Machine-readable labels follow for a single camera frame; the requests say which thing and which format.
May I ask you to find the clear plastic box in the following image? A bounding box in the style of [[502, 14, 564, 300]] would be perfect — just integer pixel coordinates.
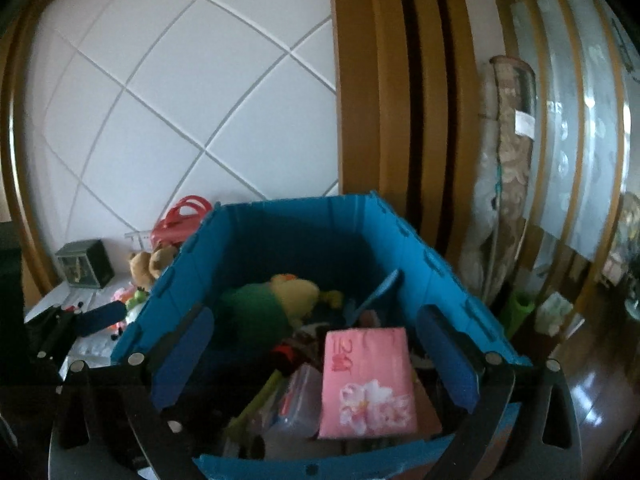
[[260, 362, 326, 456]]

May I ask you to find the yellow green plastic toy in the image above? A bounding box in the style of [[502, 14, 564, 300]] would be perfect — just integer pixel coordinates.
[[227, 370, 286, 436]]

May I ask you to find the white plastic bag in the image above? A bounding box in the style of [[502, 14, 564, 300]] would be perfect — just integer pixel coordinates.
[[535, 292, 574, 336]]

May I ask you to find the pink tissue pack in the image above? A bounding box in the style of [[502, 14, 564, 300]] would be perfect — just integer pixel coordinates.
[[319, 327, 420, 440]]

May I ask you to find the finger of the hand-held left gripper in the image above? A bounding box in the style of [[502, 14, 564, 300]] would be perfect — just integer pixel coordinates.
[[25, 301, 128, 358]]

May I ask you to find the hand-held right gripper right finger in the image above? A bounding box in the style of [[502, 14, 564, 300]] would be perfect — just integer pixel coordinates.
[[416, 304, 586, 480]]

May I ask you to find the green rolled mat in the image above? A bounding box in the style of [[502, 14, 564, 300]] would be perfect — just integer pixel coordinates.
[[500, 292, 536, 338]]

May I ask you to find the yellow duck plush green hood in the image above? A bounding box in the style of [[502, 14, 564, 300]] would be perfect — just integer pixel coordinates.
[[217, 273, 346, 356]]

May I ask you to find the white wall socket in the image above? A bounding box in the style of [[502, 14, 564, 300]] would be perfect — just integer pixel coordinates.
[[125, 230, 153, 252]]

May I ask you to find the brown teddy bear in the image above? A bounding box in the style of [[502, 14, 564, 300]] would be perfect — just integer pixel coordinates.
[[129, 245, 180, 288]]

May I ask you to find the red carry case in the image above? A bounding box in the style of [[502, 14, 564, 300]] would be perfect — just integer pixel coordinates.
[[150, 196, 213, 248]]

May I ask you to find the blue plastic crate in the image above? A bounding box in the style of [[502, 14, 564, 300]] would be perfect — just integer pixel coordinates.
[[110, 191, 533, 480]]

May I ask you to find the rolled patterned carpet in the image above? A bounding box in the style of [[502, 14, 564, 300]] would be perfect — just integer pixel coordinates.
[[457, 55, 538, 306]]

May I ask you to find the wooden headboard frame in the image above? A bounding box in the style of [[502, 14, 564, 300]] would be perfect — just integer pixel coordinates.
[[0, 0, 501, 291]]

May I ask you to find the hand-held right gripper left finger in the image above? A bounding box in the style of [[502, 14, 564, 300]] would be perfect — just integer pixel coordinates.
[[50, 302, 216, 480]]

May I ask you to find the glass door wardrobe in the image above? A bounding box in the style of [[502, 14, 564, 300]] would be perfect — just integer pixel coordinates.
[[505, 0, 640, 286]]

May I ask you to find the dark green gift box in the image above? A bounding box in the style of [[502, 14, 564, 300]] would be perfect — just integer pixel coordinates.
[[55, 240, 116, 289]]

